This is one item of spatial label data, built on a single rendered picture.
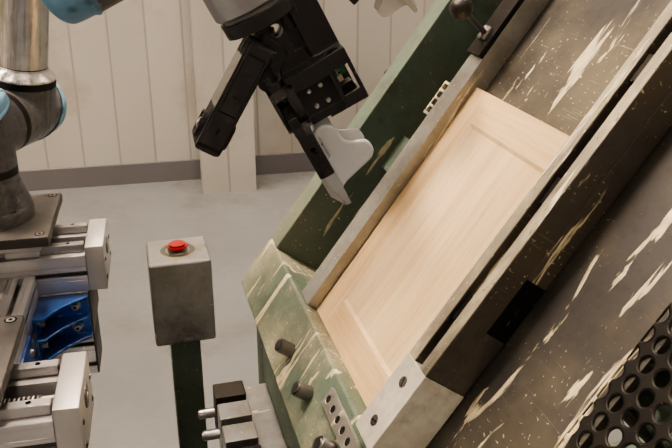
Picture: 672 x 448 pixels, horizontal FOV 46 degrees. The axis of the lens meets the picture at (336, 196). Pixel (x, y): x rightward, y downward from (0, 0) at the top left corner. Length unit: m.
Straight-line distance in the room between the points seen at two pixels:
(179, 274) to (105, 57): 3.11
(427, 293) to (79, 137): 3.68
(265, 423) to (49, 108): 0.71
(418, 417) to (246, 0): 0.60
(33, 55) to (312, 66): 0.92
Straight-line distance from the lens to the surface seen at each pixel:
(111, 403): 2.83
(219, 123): 0.72
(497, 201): 1.18
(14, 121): 1.52
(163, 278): 1.57
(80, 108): 4.66
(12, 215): 1.51
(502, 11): 1.41
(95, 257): 1.52
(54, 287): 1.55
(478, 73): 1.39
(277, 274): 1.58
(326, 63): 0.71
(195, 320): 1.62
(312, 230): 1.64
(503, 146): 1.24
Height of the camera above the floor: 1.60
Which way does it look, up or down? 21 degrees down
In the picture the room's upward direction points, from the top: straight up
